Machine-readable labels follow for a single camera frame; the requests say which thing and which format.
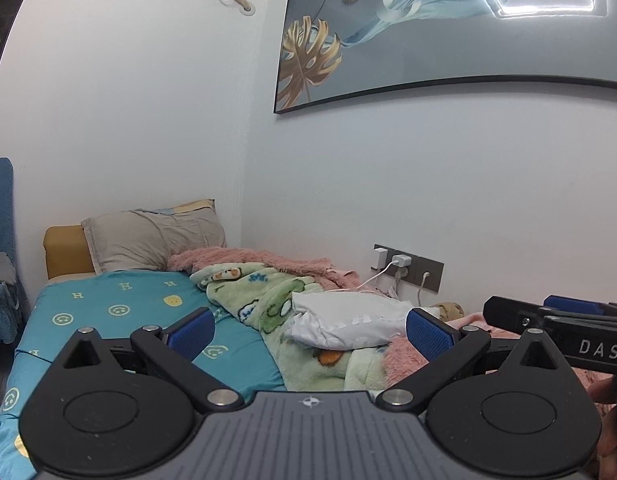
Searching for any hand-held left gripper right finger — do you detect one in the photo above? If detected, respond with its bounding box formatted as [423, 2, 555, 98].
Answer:
[376, 307, 560, 415]

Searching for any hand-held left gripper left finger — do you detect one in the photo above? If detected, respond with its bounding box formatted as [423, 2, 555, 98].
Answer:
[62, 307, 244, 412]

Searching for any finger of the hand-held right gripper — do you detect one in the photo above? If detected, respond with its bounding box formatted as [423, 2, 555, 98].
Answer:
[483, 296, 572, 343]
[543, 295, 617, 320]

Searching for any white garment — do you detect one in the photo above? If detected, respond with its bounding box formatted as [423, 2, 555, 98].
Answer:
[283, 291, 415, 351]

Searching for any person's right hand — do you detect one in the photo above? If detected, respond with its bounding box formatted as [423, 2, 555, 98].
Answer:
[586, 376, 617, 462]

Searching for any brown plush item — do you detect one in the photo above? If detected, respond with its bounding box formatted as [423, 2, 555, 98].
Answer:
[431, 302, 465, 322]

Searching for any green and pink printed blanket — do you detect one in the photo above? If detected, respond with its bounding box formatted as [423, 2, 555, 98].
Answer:
[167, 246, 609, 401]

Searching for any teal smiley print bedsheet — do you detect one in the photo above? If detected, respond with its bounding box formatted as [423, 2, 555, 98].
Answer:
[0, 270, 288, 477]

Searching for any grey pillow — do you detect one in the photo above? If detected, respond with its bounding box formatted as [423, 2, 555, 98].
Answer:
[81, 205, 228, 275]

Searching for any yellow and blue pillow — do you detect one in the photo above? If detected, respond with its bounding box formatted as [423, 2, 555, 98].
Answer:
[138, 199, 217, 217]

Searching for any yellow headboard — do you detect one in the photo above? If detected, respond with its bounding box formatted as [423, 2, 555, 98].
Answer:
[43, 225, 98, 281]

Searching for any grey cloth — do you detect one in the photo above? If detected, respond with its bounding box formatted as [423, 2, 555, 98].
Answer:
[0, 252, 22, 311]

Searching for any blue fabric covered chair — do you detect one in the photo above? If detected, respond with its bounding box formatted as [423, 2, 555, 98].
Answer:
[0, 157, 30, 347]

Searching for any white plug with cable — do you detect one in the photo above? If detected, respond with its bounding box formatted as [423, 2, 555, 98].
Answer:
[415, 271, 433, 307]

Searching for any dark grey wall socket panel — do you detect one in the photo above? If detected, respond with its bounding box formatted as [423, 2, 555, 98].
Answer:
[373, 243, 445, 294]

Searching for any white charging cable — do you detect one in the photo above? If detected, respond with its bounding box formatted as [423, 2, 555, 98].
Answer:
[319, 265, 404, 297]

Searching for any framed gold leaf wall picture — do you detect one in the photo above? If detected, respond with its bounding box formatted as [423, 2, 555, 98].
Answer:
[273, 0, 617, 115]

